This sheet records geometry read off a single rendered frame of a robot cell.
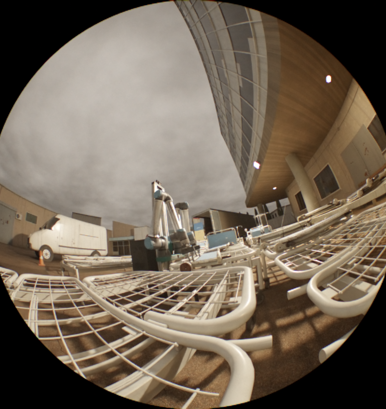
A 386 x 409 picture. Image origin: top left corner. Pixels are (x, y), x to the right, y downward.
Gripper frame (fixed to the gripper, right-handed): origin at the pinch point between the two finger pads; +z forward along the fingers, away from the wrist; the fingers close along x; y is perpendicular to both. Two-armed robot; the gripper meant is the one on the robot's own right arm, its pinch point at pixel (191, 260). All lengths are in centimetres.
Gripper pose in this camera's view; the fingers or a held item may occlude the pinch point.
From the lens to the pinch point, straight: 124.0
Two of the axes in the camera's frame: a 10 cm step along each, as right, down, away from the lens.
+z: 3.4, 8.7, -3.5
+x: -9.2, 3.9, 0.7
